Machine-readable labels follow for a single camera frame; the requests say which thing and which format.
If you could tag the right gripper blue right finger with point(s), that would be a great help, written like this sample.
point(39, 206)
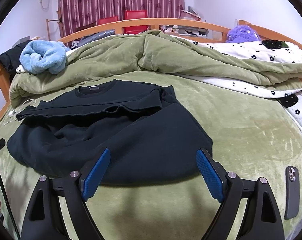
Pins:
point(261, 219)

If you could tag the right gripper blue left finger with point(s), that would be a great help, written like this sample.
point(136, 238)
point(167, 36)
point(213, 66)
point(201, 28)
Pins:
point(43, 218)

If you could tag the dark navy sweater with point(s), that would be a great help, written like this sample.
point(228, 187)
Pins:
point(151, 136)

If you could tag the grey cased smartphone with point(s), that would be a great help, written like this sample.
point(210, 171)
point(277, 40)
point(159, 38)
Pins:
point(292, 192)

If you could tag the light blue fleece garment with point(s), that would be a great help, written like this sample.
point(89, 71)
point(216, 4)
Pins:
point(41, 55)

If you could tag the white black flower quilt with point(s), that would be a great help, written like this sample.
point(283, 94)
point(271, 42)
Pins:
point(290, 98)

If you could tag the green fleece duvet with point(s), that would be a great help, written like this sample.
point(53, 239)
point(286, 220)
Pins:
point(153, 50)

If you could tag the purple plush toy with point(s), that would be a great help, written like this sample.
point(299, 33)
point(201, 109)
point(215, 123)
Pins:
point(241, 34)

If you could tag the cluttered desk items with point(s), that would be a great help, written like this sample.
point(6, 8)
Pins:
point(196, 27)

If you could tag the white charger with cable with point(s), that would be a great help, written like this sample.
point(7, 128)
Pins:
point(12, 114)

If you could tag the wooden bed frame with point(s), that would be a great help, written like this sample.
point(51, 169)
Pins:
point(119, 26)

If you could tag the black jacket on frame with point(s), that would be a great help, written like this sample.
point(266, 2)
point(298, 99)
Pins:
point(10, 59)

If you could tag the wooden rack by wall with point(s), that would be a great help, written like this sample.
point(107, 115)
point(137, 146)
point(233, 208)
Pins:
point(55, 26)

